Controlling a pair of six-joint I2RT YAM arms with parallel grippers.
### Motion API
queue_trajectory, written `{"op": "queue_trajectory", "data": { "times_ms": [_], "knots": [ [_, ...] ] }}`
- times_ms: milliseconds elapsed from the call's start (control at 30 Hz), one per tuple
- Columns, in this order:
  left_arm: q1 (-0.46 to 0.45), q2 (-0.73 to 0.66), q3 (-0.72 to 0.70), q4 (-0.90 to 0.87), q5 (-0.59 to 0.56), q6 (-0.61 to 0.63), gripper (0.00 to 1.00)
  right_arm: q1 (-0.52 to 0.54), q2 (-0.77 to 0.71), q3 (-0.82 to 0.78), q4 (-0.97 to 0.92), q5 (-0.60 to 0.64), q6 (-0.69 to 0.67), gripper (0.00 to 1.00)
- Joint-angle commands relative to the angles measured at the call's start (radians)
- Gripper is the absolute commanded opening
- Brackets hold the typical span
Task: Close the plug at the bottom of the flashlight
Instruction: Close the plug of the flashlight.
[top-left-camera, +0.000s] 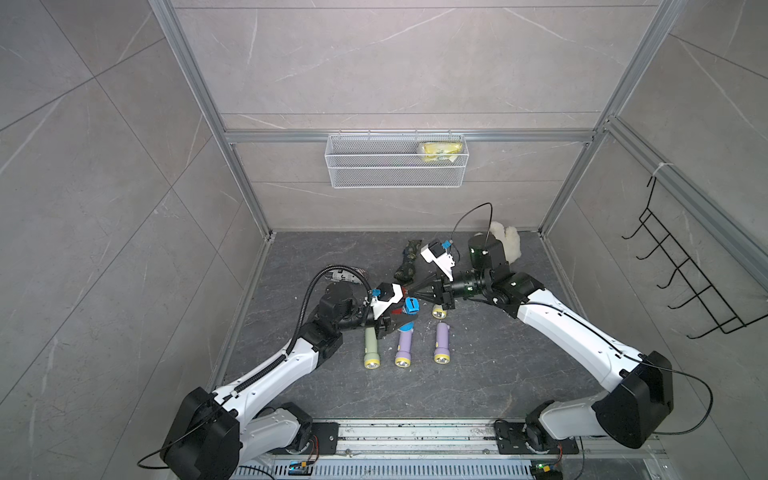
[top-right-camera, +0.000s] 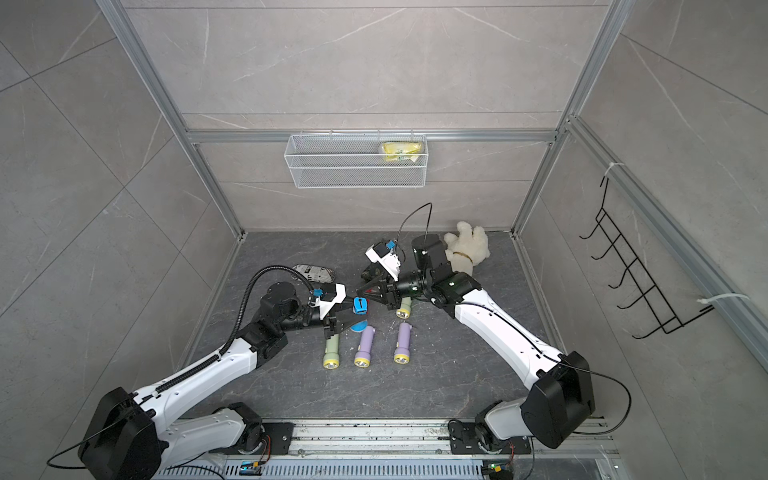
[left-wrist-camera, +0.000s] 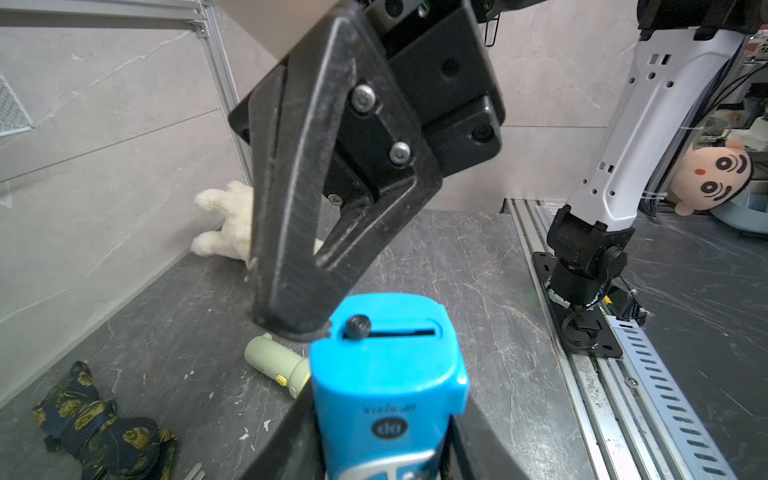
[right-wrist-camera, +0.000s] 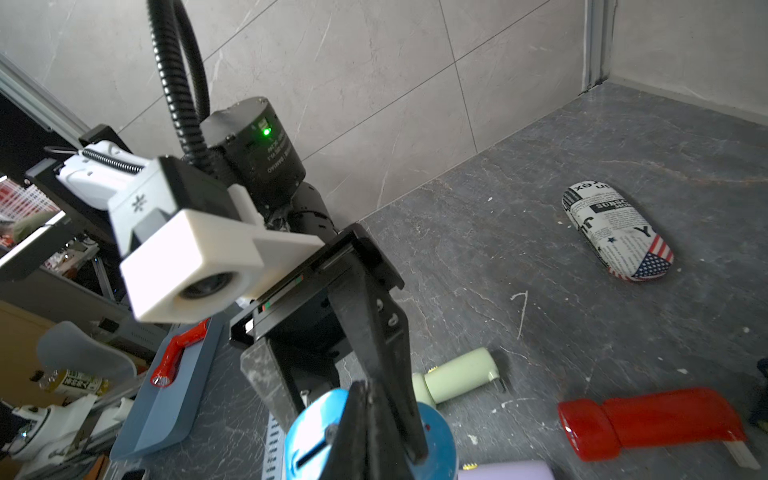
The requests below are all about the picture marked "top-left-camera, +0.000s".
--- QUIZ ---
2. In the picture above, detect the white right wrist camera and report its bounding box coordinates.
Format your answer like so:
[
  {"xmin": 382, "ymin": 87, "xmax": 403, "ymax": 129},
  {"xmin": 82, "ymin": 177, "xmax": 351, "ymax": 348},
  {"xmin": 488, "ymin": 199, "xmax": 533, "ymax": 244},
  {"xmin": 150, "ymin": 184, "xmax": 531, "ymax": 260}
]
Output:
[{"xmin": 420, "ymin": 240, "xmax": 456, "ymax": 281}]

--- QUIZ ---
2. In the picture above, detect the green flashlight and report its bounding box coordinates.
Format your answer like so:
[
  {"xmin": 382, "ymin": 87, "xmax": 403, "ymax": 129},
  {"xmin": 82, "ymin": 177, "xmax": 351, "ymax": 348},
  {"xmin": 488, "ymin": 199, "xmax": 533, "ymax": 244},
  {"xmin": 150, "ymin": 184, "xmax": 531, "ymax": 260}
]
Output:
[
  {"xmin": 363, "ymin": 327, "xmax": 381, "ymax": 370},
  {"xmin": 432, "ymin": 305, "xmax": 447, "ymax": 320}
]

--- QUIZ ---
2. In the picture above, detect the white wire mesh basket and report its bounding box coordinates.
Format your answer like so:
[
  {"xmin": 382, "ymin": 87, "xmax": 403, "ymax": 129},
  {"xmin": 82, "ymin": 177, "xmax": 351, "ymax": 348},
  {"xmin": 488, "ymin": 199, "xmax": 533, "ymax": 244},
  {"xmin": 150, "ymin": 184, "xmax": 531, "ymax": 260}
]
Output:
[{"xmin": 324, "ymin": 133, "xmax": 469, "ymax": 189}]

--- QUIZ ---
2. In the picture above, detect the yellow item in basket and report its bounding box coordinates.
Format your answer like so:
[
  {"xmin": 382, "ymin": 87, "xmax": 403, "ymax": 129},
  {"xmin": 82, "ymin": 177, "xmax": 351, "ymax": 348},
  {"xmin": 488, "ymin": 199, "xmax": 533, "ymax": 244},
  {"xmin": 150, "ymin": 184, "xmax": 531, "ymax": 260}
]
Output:
[{"xmin": 417, "ymin": 142, "xmax": 464, "ymax": 163}]

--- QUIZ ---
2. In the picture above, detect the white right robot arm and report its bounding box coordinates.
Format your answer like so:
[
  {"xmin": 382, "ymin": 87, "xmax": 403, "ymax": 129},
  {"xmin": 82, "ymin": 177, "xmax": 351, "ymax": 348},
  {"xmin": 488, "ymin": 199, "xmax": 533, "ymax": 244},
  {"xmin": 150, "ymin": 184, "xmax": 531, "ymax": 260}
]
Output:
[{"xmin": 409, "ymin": 237, "xmax": 674, "ymax": 454}]

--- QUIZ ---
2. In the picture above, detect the white plush toy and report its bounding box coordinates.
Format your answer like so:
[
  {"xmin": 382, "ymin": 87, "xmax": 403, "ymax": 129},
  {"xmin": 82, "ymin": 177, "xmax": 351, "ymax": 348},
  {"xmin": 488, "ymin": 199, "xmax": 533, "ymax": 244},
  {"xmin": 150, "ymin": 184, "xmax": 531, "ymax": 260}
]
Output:
[{"xmin": 490, "ymin": 221, "xmax": 521, "ymax": 263}]

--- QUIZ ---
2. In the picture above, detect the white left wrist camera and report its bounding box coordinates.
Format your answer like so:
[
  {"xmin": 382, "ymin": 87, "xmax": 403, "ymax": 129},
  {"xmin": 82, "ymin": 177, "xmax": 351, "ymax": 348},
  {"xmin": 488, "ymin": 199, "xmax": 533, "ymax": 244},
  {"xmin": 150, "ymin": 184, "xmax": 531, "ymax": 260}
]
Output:
[{"xmin": 370, "ymin": 282, "xmax": 404, "ymax": 320}]

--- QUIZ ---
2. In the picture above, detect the purple flashlight middle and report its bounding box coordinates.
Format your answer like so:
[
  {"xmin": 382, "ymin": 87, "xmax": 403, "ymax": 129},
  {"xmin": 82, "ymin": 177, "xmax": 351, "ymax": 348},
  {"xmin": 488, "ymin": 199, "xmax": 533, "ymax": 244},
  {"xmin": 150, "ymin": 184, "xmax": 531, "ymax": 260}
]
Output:
[{"xmin": 395, "ymin": 322, "xmax": 414, "ymax": 368}]

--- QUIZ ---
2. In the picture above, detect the blue flashlight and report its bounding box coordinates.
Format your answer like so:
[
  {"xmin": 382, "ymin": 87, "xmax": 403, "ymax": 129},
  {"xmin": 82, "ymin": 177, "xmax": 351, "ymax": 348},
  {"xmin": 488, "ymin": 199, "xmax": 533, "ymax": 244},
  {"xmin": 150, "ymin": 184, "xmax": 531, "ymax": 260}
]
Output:
[{"xmin": 402, "ymin": 297, "xmax": 420, "ymax": 315}]

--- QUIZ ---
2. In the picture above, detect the purple flashlight right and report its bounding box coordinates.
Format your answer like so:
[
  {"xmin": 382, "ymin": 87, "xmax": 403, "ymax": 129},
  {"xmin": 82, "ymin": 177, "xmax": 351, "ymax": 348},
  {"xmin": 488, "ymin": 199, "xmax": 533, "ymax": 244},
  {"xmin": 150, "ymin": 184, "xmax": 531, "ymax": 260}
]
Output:
[{"xmin": 433, "ymin": 322, "xmax": 451, "ymax": 364}]

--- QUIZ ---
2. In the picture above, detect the black wire hook rack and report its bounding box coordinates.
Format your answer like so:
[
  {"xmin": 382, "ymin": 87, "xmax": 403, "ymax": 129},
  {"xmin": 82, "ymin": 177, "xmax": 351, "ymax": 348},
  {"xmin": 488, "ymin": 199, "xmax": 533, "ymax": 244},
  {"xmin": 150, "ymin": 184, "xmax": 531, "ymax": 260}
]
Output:
[{"xmin": 621, "ymin": 176, "xmax": 767, "ymax": 340}]

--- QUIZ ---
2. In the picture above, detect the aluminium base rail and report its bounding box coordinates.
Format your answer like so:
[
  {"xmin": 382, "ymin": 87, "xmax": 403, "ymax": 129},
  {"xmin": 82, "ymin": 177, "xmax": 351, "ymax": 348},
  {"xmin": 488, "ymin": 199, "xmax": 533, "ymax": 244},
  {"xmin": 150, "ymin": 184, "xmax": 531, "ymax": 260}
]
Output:
[{"xmin": 234, "ymin": 419, "xmax": 677, "ymax": 479}]

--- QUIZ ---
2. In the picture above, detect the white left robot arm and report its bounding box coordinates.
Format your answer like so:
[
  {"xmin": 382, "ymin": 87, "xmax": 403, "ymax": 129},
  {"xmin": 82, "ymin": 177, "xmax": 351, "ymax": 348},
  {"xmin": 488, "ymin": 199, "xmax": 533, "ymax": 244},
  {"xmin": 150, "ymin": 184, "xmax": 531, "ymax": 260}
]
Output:
[{"xmin": 156, "ymin": 266, "xmax": 405, "ymax": 479}]

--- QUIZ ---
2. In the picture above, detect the dark floral bow tie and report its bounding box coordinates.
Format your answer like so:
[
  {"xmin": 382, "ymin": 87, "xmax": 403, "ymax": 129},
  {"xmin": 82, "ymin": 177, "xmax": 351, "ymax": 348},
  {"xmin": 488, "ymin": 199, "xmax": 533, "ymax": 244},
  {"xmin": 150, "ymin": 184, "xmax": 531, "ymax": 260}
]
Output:
[{"xmin": 393, "ymin": 239, "xmax": 422, "ymax": 285}]

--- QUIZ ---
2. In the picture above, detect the purple flashlight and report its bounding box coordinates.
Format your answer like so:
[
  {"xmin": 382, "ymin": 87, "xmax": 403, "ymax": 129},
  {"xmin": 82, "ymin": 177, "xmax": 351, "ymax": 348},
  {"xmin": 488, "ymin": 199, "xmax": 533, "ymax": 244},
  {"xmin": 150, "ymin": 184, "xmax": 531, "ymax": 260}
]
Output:
[
  {"xmin": 433, "ymin": 322, "xmax": 451, "ymax": 364},
  {"xmin": 395, "ymin": 322, "xmax": 414, "ymax": 368}
]

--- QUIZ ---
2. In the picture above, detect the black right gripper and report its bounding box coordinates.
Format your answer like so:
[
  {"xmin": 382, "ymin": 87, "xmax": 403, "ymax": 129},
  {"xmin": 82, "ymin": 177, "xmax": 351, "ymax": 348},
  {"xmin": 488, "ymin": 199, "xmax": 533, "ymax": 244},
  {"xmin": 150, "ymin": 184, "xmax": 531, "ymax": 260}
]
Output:
[{"xmin": 408, "ymin": 269, "xmax": 488, "ymax": 312}]

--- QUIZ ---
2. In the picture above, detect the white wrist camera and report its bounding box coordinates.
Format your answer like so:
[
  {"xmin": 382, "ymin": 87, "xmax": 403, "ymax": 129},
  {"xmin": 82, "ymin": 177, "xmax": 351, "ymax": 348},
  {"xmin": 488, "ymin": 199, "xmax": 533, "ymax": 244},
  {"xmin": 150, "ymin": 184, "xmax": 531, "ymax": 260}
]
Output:
[
  {"xmin": 370, "ymin": 282, "xmax": 404, "ymax": 320},
  {"xmin": 420, "ymin": 240, "xmax": 456, "ymax": 281}
]

